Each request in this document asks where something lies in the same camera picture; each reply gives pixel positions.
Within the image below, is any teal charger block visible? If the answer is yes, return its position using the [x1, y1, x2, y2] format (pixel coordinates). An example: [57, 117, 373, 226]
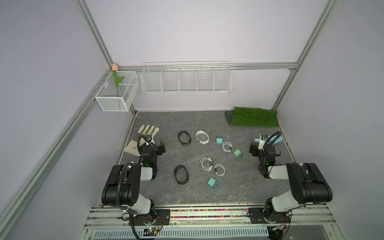
[208, 178, 218, 189]
[216, 137, 224, 145]

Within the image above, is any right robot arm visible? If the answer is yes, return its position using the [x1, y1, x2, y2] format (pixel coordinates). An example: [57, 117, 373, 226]
[248, 142, 333, 223]

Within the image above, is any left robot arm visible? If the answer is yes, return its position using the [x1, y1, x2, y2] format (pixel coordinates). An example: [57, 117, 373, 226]
[101, 141, 166, 222]

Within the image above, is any beige gardening glove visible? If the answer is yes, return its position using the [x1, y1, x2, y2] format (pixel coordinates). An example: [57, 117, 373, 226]
[124, 125, 160, 157]

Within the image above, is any teal garden trowel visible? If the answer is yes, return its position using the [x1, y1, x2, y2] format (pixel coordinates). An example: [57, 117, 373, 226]
[254, 136, 283, 144]

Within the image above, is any green charger block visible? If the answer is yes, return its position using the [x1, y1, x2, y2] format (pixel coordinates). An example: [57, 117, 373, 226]
[233, 149, 243, 158]

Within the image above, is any green artificial grass mat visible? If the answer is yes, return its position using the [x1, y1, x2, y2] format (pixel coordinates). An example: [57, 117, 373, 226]
[225, 107, 279, 128]

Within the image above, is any artificial pink tulip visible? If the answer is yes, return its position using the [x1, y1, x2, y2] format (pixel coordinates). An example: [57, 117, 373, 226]
[112, 63, 125, 97]

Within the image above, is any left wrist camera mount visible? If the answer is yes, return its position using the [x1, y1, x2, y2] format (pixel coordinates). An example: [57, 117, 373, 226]
[143, 134, 153, 144]

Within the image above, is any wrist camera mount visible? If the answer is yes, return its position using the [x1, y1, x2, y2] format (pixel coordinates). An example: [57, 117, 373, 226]
[258, 134, 269, 150]
[143, 134, 153, 144]

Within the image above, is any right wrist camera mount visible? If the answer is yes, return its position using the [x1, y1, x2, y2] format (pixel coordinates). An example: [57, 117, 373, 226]
[258, 134, 269, 150]

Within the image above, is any white mesh wall basket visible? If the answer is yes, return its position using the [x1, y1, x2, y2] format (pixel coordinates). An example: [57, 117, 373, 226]
[95, 71, 140, 112]

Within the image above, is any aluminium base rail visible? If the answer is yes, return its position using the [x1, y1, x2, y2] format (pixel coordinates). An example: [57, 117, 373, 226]
[83, 203, 337, 229]

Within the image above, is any white wire wall shelf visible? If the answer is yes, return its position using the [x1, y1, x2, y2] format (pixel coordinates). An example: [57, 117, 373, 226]
[141, 61, 232, 94]

